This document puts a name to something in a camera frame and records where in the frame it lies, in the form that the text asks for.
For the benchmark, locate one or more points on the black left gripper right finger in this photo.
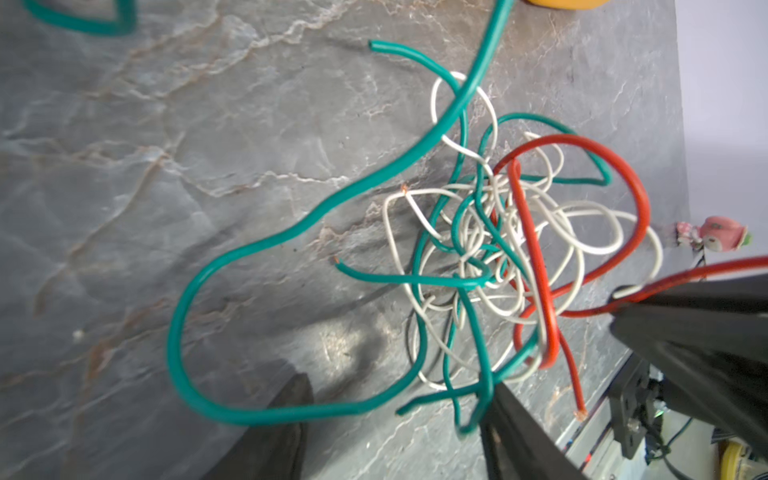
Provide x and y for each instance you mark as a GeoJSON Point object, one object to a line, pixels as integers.
{"type": "Point", "coordinates": [516, 447]}

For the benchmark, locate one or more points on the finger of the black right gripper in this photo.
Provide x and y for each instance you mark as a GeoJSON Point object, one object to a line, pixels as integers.
{"type": "Point", "coordinates": [709, 340]}

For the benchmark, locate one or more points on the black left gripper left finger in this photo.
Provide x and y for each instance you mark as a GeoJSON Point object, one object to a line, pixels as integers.
{"type": "Point", "coordinates": [265, 452]}

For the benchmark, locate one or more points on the small pink toy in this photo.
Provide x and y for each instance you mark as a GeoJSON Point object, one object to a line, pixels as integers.
{"type": "Point", "coordinates": [717, 233]}

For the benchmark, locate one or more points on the yellow crate under table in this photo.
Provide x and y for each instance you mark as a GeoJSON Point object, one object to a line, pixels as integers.
{"type": "Point", "coordinates": [732, 456]}

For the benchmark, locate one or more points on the yellow plastic bin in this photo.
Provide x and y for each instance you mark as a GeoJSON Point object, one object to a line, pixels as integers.
{"type": "Point", "coordinates": [572, 5]}

